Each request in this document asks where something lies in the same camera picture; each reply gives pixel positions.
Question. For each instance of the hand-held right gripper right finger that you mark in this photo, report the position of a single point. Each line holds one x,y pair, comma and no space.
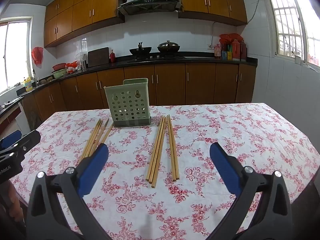
225,170

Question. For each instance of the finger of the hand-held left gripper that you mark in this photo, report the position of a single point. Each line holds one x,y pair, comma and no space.
28,139
10,138

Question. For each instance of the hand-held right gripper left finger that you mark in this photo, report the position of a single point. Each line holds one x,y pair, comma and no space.
92,170

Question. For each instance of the wooden chopstick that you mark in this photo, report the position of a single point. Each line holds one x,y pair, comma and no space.
95,140
157,150
90,140
171,150
101,135
174,150
160,150
154,150
105,135

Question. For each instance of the green perforated utensil holder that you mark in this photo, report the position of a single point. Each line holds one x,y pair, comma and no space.
127,102

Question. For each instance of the red floral tablecloth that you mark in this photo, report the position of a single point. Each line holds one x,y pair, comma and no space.
200,135

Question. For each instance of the yellow detergent bottle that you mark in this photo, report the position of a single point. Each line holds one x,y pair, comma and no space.
29,85

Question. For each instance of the green basin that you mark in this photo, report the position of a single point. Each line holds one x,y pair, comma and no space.
59,73

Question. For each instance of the red basin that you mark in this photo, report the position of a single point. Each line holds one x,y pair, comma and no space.
59,66

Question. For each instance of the window beside sink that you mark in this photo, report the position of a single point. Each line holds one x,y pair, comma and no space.
15,55

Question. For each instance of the hanging red plastic bag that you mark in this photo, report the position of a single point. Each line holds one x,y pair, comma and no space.
37,56

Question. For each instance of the red bag beside basins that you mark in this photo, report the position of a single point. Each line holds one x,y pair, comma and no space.
71,65

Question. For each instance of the wooden lower kitchen cabinets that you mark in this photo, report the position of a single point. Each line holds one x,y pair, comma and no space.
200,85

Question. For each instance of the metal utensil cup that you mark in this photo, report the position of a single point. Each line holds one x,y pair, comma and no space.
83,64

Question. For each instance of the dark wooden cutting board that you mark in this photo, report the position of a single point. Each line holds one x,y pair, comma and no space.
98,57

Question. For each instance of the black kitchen countertop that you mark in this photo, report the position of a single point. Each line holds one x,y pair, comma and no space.
200,59

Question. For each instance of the red bottle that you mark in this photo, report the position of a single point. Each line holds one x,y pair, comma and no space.
112,57

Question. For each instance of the clear bottle pink label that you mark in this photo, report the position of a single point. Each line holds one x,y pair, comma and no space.
217,52

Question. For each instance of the dark red oil jug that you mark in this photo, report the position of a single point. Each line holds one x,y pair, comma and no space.
243,50
235,50

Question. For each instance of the gas stove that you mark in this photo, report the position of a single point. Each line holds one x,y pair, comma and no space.
156,58

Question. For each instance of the black open wok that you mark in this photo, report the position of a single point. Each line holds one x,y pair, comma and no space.
140,50

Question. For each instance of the white mug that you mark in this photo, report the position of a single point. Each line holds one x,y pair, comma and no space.
297,59

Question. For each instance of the red bag over bottles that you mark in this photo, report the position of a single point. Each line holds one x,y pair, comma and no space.
231,37

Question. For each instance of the black wok with lid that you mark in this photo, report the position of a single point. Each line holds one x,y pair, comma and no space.
168,47

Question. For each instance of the barred window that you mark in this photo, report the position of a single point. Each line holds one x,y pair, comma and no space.
292,20

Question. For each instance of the wooden upper wall cabinets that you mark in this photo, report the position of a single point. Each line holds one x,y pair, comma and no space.
82,7

